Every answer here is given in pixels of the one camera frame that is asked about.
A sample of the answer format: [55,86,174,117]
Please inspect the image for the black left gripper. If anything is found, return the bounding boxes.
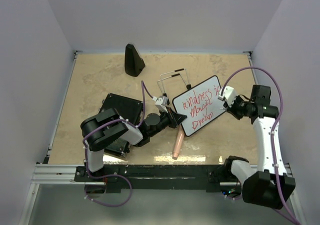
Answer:
[148,106,187,138]

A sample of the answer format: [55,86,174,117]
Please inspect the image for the white whiteboard black frame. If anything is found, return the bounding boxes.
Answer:
[172,75,226,137]

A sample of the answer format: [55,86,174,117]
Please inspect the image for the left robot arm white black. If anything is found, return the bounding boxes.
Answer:
[80,106,188,181]

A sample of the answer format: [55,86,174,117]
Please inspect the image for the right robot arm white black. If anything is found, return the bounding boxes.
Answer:
[218,85,296,210]

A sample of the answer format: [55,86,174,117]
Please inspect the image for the pink toy microphone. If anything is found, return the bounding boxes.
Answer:
[172,126,185,160]

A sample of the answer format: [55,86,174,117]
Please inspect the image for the black hard case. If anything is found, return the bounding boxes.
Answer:
[99,93,143,158]

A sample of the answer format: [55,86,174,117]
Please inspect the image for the black cone-shaped object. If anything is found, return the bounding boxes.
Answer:
[124,43,146,77]

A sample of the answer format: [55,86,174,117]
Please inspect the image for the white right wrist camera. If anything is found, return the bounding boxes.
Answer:
[218,86,237,103]

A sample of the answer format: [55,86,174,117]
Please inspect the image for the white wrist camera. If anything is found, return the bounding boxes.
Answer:
[218,86,237,103]
[152,95,169,113]

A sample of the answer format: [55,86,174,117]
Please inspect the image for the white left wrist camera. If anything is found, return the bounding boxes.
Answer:
[152,95,169,113]

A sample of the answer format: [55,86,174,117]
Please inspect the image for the wire whiteboard stand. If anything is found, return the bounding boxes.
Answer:
[156,68,192,96]

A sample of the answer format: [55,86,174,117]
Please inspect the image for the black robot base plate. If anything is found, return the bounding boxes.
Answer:
[74,164,241,194]

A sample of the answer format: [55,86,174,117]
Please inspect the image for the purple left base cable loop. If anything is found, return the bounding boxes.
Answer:
[84,174,134,208]

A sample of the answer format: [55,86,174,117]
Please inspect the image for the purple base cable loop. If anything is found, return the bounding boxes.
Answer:
[84,174,134,208]
[224,188,245,201]

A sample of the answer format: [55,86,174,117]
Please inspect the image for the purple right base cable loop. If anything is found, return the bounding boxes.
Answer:
[224,188,245,201]

